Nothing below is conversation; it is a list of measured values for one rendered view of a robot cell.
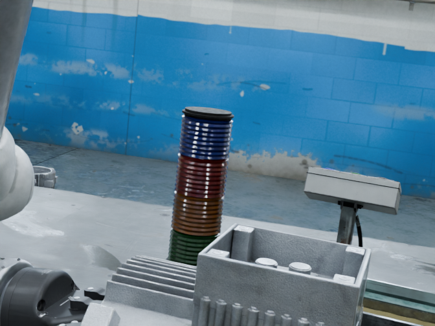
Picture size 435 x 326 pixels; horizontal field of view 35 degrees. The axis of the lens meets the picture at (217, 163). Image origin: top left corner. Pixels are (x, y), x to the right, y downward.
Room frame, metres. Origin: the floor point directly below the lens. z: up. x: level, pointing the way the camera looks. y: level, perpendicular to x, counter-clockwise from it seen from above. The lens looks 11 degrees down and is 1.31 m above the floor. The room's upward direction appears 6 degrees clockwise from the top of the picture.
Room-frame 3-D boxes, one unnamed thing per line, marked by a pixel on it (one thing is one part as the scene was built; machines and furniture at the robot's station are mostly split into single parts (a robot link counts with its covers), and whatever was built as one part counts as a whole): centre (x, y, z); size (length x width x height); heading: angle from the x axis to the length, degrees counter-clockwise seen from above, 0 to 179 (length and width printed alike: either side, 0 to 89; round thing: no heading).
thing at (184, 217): (0.79, 0.02, 1.10); 0.06 x 0.06 x 0.04
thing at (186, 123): (0.79, 0.02, 1.19); 0.06 x 0.06 x 0.04
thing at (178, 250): (0.79, 0.02, 1.05); 0.06 x 0.06 x 0.04
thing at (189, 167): (0.79, 0.02, 1.14); 0.06 x 0.06 x 0.04
